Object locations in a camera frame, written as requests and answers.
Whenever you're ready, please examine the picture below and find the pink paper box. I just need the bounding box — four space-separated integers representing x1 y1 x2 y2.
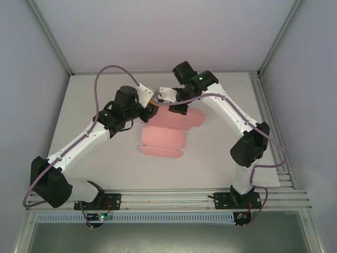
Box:
138 105 208 161

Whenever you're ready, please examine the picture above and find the circuit board with green light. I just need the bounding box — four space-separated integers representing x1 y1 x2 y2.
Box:
85 211 114 222

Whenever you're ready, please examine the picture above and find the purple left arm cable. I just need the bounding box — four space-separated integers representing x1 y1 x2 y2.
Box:
23 64 142 229

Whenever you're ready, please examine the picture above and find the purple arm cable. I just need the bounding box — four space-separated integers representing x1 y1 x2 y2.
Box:
23 64 142 229
154 91 288 229

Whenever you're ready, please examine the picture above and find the aluminium side rail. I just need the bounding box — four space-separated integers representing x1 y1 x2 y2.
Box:
249 71 297 190

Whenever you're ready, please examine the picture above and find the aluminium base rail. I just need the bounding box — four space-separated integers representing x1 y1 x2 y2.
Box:
25 187 314 212

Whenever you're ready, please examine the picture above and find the aluminium frame post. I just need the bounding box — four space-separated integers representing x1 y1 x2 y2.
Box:
26 0 74 77
256 0 310 77

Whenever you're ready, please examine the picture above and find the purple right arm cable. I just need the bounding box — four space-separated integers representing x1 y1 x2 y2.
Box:
154 91 288 229

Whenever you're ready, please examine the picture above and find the slotted grey cable duct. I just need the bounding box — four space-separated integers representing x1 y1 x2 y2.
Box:
35 211 237 225

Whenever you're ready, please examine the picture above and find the aluminium frame leg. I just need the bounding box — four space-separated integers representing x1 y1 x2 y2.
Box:
12 210 36 253
300 209 331 253

